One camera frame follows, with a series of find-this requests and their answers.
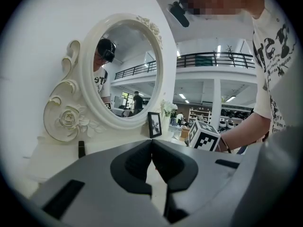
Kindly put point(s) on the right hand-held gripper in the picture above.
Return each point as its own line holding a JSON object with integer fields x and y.
{"x": 204, "y": 136}

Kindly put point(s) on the white square column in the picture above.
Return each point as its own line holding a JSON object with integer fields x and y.
{"x": 216, "y": 103}

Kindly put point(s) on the black balcony railing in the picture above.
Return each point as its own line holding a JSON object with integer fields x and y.
{"x": 213, "y": 60}

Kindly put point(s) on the white flowers in vase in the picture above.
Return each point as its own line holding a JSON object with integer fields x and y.
{"x": 168, "y": 110}

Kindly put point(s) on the black head-worn camera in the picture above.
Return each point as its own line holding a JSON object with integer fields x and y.
{"x": 180, "y": 13}

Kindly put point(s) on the white ornate oval mirror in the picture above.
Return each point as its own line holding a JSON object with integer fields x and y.
{"x": 71, "y": 117}

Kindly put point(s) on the white open shelf unit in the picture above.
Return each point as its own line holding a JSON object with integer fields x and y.
{"x": 200, "y": 117}

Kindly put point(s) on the white vanity drawer unit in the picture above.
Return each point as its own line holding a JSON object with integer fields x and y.
{"x": 54, "y": 159}

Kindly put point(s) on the white printed t-shirt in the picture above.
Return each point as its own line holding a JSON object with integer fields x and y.
{"x": 272, "y": 63}

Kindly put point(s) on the thin black wrist band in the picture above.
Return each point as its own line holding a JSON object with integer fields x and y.
{"x": 226, "y": 145}

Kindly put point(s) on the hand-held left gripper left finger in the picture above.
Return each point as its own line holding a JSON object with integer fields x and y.
{"x": 94, "y": 174}

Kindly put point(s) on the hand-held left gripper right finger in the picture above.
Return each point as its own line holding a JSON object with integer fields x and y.
{"x": 203, "y": 164}

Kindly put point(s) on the black picture frame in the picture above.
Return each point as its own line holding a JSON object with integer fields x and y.
{"x": 155, "y": 124}

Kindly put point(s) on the black makeup tube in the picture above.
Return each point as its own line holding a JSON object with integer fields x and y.
{"x": 81, "y": 149}

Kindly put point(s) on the person's right forearm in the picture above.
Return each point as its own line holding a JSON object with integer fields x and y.
{"x": 248, "y": 129}

